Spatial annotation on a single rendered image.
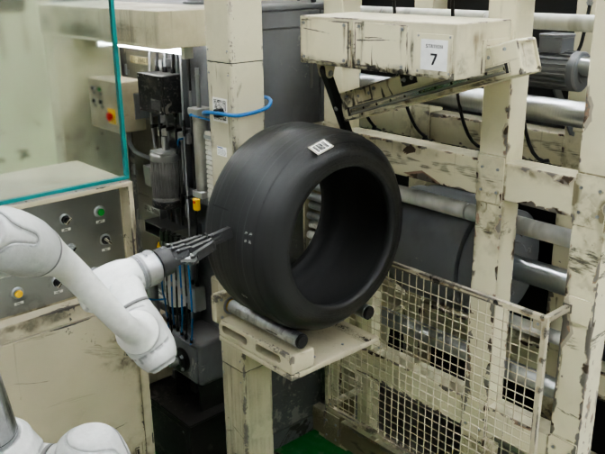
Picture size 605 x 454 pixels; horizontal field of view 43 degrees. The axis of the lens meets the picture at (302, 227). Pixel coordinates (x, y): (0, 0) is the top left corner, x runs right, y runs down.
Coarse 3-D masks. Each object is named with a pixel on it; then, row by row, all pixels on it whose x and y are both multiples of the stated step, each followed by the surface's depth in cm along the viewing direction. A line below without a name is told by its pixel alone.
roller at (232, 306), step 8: (232, 304) 242; (240, 304) 240; (232, 312) 242; (240, 312) 238; (248, 312) 236; (248, 320) 236; (256, 320) 233; (264, 320) 231; (264, 328) 230; (272, 328) 228; (280, 328) 226; (288, 328) 224; (280, 336) 225; (288, 336) 222; (296, 336) 220; (304, 336) 221; (296, 344) 220; (304, 344) 222
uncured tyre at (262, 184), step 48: (288, 144) 209; (336, 144) 211; (240, 192) 208; (288, 192) 202; (336, 192) 253; (384, 192) 228; (240, 240) 205; (288, 240) 204; (336, 240) 256; (384, 240) 235; (240, 288) 214; (288, 288) 209; (336, 288) 246
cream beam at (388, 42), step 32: (320, 32) 232; (352, 32) 223; (384, 32) 213; (416, 32) 205; (448, 32) 197; (480, 32) 202; (320, 64) 236; (352, 64) 226; (384, 64) 216; (416, 64) 207; (448, 64) 199; (480, 64) 206
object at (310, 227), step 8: (312, 192) 275; (320, 192) 281; (312, 200) 274; (320, 200) 271; (304, 208) 278; (312, 208) 276; (320, 208) 273; (304, 216) 278; (312, 216) 276; (304, 224) 280; (312, 224) 278; (304, 232) 280; (312, 232) 279; (304, 240) 281; (304, 248) 282
